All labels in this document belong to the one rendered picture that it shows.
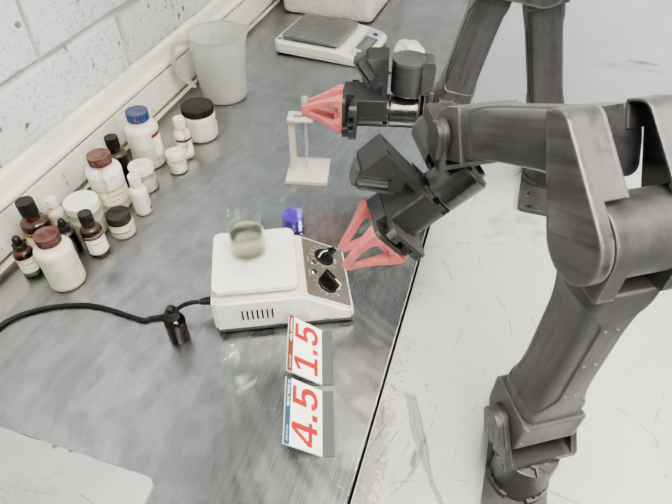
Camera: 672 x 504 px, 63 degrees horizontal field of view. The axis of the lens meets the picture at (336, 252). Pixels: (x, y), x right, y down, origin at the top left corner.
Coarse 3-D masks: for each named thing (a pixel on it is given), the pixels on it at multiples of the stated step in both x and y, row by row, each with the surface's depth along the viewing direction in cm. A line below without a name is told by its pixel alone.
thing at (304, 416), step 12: (300, 384) 71; (300, 396) 70; (312, 396) 71; (300, 408) 69; (312, 408) 70; (300, 420) 68; (312, 420) 69; (300, 432) 67; (312, 432) 68; (300, 444) 66; (312, 444) 67
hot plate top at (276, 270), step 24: (216, 240) 82; (288, 240) 82; (216, 264) 78; (240, 264) 78; (264, 264) 78; (288, 264) 78; (216, 288) 75; (240, 288) 75; (264, 288) 75; (288, 288) 76
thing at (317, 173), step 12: (288, 120) 99; (300, 120) 99; (312, 120) 99; (288, 132) 102; (288, 168) 108; (300, 168) 108; (312, 168) 108; (324, 168) 108; (288, 180) 105; (300, 180) 105; (312, 180) 105; (324, 180) 105
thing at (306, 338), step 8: (296, 320) 78; (296, 328) 77; (304, 328) 78; (312, 328) 79; (296, 336) 76; (304, 336) 77; (312, 336) 78; (296, 344) 75; (304, 344) 76; (312, 344) 77; (296, 352) 74; (304, 352) 75; (312, 352) 76; (296, 360) 73; (304, 360) 74; (312, 360) 75; (296, 368) 72; (304, 368) 73; (312, 368) 74; (312, 376) 74
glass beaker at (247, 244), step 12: (228, 204) 76; (240, 204) 77; (252, 204) 77; (228, 216) 76; (240, 216) 78; (252, 216) 79; (228, 228) 75; (240, 228) 74; (252, 228) 74; (240, 240) 75; (252, 240) 76; (264, 240) 78; (240, 252) 77; (252, 252) 77; (264, 252) 79
